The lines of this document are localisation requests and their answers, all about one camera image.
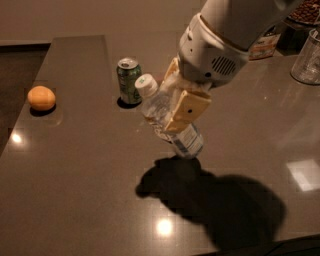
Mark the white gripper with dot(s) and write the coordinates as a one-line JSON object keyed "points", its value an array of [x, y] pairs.
{"points": [[207, 55]]}

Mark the clear plastic water bottle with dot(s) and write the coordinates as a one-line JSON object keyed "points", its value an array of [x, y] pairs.
{"points": [[187, 143]]}

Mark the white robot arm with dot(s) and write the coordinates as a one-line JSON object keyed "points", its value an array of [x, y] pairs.
{"points": [[239, 23]]}

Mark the green soda can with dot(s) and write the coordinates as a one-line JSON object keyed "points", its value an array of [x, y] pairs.
{"points": [[128, 71]]}

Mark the glass jar with black lid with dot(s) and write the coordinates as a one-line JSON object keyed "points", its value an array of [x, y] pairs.
{"points": [[265, 46]]}

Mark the clear glass cup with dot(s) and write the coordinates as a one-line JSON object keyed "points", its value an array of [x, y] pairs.
{"points": [[306, 68]]}

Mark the orange fruit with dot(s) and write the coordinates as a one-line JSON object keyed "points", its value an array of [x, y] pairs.
{"points": [[41, 98]]}

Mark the jar of brown snacks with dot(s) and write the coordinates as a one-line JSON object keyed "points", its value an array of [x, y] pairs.
{"points": [[308, 12]]}

